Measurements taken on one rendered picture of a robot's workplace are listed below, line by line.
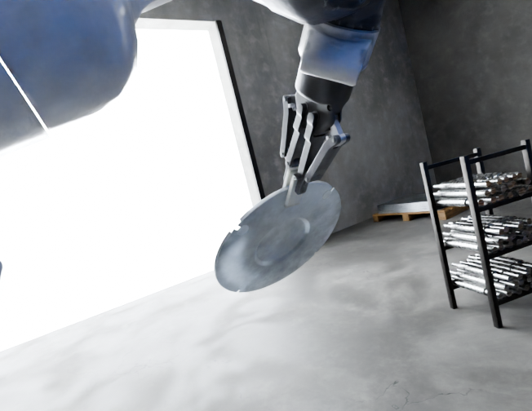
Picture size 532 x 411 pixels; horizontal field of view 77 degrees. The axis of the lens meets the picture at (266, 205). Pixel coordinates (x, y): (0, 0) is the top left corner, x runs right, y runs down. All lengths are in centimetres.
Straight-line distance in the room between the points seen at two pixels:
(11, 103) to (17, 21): 4
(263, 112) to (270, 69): 67
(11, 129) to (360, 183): 582
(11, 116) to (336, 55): 29
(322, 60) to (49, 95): 25
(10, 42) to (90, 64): 4
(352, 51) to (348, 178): 539
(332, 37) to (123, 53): 24
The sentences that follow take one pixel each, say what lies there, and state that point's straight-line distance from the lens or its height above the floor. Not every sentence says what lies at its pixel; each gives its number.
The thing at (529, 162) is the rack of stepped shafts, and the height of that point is 82.
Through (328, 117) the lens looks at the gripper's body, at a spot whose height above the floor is 114.
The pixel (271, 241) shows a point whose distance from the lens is 64.
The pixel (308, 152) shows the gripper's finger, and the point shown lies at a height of 110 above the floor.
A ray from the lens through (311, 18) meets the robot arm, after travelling 35.
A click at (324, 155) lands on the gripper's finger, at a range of 47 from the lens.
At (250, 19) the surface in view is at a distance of 547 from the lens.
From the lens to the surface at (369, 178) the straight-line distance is 614.
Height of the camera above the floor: 108
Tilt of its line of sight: 4 degrees down
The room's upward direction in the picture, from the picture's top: 14 degrees counter-clockwise
